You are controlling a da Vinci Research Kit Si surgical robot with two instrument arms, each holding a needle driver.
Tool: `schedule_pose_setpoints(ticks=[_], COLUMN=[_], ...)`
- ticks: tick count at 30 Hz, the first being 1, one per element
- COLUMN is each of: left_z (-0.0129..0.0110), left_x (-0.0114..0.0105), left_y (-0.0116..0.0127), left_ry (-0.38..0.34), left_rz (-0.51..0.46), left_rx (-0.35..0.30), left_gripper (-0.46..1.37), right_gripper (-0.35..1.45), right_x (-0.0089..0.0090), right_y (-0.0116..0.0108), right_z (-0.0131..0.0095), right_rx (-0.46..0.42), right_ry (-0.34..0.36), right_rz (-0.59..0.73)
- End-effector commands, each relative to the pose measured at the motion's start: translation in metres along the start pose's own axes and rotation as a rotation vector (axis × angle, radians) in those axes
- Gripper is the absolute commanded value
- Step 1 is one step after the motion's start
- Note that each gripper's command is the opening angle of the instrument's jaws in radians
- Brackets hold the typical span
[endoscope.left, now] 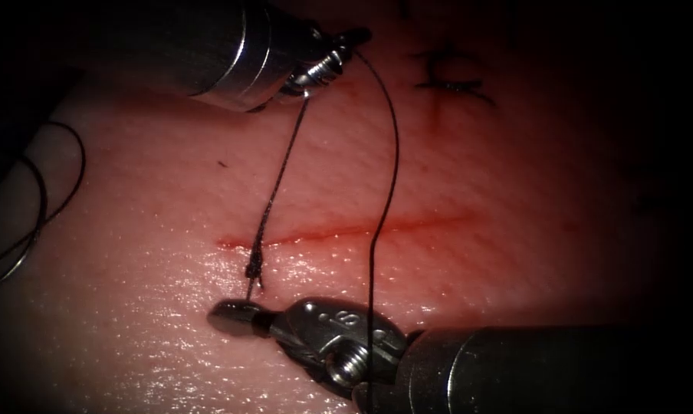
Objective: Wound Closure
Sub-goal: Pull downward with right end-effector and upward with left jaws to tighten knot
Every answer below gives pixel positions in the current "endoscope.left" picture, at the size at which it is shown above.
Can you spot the tissue pad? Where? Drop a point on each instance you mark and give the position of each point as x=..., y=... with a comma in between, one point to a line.
x=484, y=172

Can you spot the black thread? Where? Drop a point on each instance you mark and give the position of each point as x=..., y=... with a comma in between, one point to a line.
x=393, y=132

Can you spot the dark right arm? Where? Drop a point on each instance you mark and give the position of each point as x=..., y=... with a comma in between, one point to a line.
x=553, y=374

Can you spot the right arm needle driver jaw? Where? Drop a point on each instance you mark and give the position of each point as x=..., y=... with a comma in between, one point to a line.
x=237, y=317

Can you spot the right arm needle driver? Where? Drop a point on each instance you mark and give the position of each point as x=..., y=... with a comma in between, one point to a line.
x=323, y=333

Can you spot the left arm needle driver jaw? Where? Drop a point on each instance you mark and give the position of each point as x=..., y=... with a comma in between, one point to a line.
x=355, y=37

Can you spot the black stitching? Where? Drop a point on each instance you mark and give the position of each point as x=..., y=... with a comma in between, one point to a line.
x=453, y=86

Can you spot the dark left arm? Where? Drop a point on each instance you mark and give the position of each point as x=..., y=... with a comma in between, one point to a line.
x=220, y=52

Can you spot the left arm needle driver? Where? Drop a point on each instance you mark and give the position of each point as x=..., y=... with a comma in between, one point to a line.
x=322, y=68

